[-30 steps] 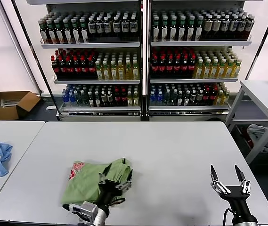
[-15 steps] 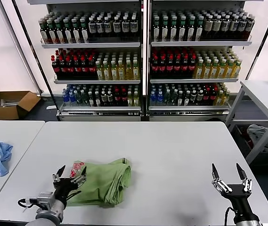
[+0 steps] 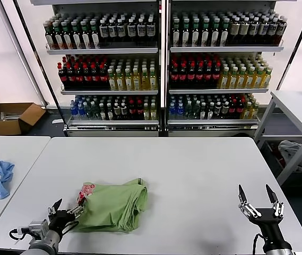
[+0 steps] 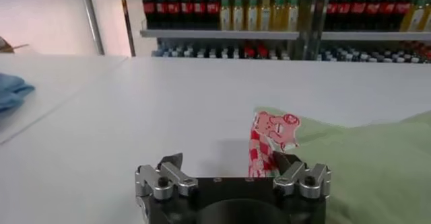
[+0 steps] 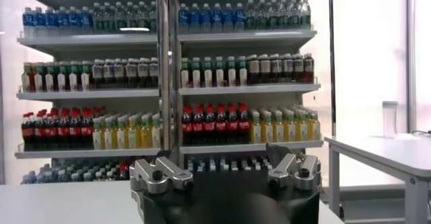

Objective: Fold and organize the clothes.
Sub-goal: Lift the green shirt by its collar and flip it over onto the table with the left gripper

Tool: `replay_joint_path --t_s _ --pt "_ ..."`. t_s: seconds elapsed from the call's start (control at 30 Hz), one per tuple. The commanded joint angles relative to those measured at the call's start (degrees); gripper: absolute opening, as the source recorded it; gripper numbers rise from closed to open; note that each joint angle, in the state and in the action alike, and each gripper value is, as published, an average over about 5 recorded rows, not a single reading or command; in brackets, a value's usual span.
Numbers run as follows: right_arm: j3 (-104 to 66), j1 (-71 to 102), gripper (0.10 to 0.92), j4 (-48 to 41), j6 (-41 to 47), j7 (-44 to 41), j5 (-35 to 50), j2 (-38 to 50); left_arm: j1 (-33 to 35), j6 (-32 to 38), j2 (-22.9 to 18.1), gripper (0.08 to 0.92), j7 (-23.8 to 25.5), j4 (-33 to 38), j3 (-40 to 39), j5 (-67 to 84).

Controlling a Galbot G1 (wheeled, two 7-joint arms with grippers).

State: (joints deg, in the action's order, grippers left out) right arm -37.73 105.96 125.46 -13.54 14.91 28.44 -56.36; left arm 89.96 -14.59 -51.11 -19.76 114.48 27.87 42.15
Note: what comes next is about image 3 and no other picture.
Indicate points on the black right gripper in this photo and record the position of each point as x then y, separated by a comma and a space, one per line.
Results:
268, 221

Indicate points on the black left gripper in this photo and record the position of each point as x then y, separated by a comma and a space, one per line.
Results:
61, 219

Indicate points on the light green shirt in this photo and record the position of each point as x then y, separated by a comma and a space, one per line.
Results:
113, 207

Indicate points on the grey clothes pile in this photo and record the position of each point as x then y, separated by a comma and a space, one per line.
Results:
288, 150

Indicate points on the dark storage crate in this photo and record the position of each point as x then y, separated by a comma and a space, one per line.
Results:
271, 156

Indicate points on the small yellow juice bottle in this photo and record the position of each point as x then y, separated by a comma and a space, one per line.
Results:
246, 111
153, 112
146, 112
254, 111

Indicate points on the small red cap cola bottle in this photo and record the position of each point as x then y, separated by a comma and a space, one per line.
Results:
132, 111
139, 111
232, 110
240, 110

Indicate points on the white paper scrap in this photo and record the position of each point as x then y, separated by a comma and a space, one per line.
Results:
58, 121

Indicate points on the small brown tea bottle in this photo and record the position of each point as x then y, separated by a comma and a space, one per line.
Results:
116, 112
124, 112
217, 111
225, 111

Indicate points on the small dark bottle white label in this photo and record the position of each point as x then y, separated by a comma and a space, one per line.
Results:
203, 112
102, 112
210, 112
109, 112

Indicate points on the white table grey legs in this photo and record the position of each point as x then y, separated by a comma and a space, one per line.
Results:
294, 106

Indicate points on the small blue drink bottle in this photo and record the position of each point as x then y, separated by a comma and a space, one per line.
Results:
180, 111
80, 111
73, 111
172, 111

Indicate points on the small clear green bottle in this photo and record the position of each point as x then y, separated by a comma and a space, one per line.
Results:
94, 112
196, 111
188, 111
87, 112

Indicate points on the open brown cardboard box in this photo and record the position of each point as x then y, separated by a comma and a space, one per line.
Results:
31, 114

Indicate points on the yellow juice bottle green label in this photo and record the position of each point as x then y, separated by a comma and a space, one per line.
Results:
241, 79
258, 79
112, 81
128, 81
250, 79
232, 79
120, 81
137, 81
266, 79
145, 80
223, 79
153, 80

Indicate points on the grey metal shelf rack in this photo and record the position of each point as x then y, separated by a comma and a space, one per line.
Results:
225, 49
100, 51

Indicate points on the green cap dark tea bottle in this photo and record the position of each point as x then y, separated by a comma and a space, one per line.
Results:
58, 37
205, 34
224, 34
195, 34
215, 34
48, 38
85, 37
76, 37
176, 34
67, 37
95, 36
186, 34

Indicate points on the white cap blue label bottle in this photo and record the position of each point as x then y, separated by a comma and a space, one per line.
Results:
121, 32
131, 31
282, 28
151, 30
141, 30
272, 29
112, 32
253, 29
263, 29
103, 32

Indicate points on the white cap beige label bottle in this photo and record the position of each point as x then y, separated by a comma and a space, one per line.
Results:
235, 29
244, 29

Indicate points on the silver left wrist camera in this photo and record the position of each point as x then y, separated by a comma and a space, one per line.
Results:
38, 228

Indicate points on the black slanted frame bar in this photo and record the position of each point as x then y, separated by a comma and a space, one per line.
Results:
298, 40
24, 26

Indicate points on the silver slanted frame pole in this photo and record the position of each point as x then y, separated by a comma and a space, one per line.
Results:
21, 53

